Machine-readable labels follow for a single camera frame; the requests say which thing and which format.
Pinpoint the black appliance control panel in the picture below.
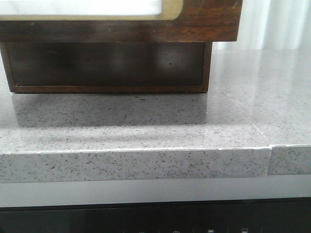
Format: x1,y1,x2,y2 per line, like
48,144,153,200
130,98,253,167
0,198,311,233

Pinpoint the dark wooden drawer cabinet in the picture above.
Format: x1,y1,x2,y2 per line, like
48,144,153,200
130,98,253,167
0,42,212,93

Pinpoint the wooden drawer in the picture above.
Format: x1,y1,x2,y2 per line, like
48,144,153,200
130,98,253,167
7,43,204,86
0,0,242,42

